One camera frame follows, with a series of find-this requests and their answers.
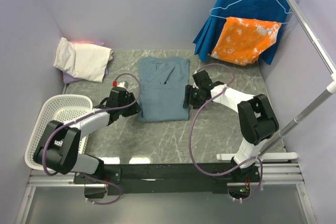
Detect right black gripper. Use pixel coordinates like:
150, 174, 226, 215
182, 85, 206, 110

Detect grey-blue t shirt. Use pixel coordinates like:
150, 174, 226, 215
138, 56, 190, 123

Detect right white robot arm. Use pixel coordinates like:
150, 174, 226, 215
183, 70, 279, 182

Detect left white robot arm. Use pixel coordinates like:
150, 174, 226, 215
33, 87, 141, 183

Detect white folded t shirt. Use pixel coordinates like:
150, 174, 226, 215
53, 37, 113, 83

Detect white plastic laundry basket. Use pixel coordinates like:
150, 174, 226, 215
25, 94, 93, 170

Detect pink folded t shirt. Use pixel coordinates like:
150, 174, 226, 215
72, 41, 104, 46

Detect orange white tie-dye cloth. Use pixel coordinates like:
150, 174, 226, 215
211, 17, 282, 66

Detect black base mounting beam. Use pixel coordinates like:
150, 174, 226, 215
73, 163, 261, 199

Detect blue pleated skirt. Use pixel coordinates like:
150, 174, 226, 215
193, 0, 290, 61

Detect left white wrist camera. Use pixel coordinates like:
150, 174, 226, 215
112, 81, 129, 89

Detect aluminium rail frame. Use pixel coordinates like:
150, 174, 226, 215
15, 163, 317, 223

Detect silver clothes rack frame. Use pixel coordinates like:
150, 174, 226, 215
258, 0, 335, 158

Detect light blue wire hanger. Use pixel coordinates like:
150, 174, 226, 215
209, 0, 292, 23

